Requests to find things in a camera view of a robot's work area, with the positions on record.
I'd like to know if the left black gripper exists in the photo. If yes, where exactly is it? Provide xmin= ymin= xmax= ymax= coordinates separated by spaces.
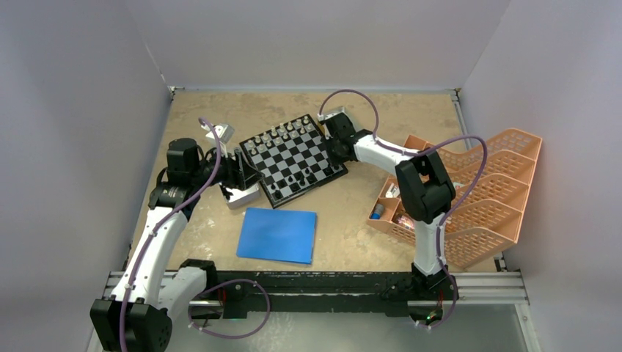
xmin=190 ymin=144 xmax=263 ymax=191

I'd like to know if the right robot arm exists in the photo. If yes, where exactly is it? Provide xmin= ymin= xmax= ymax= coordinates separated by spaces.
xmin=319 ymin=112 xmax=455 ymax=298

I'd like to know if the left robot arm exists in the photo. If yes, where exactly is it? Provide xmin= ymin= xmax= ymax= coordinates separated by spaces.
xmin=89 ymin=138 xmax=261 ymax=351

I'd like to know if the white chess piece row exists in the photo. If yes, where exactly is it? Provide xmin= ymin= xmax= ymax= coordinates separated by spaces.
xmin=240 ymin=115 xmax=321 ymax=155

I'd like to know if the gold rectangular metal tin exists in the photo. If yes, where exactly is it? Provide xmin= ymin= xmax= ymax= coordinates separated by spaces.
xmin=318 ymin=106 xmax=358 ymax=125

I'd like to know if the black and silver chessboard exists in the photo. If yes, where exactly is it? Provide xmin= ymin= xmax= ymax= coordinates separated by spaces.
xmin=239 ymin=122 xmax=348 ymax=209

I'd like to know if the blue folder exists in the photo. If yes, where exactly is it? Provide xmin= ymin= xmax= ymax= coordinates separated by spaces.
xmin=236 ymin=208 xmax=317 ymax=265

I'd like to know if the white small device in organizer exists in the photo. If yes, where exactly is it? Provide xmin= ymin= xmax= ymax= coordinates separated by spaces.
xmin=385 ymin=186 xmax=400 ymax=198

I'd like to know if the blue capped small bottle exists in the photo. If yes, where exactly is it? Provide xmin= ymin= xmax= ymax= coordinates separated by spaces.
xmin=370 ymin=203 xmax=385 ymax=220

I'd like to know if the orange plastic tiered organizer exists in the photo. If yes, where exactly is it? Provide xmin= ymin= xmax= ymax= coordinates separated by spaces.
xmin=367 ymin=128 xmax=543 ymax=270

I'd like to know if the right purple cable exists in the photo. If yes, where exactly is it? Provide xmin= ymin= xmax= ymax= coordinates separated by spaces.
xmin=318 ymin=89 xmax=489 ymax=331

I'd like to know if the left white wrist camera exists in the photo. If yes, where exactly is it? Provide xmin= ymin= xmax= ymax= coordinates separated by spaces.
xmin=203 ymin=124 xmax=235 ymax=157

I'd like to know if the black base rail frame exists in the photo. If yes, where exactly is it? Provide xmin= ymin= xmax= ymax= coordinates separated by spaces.
xmin=104 ymin=269 xmax=528 ymax=322

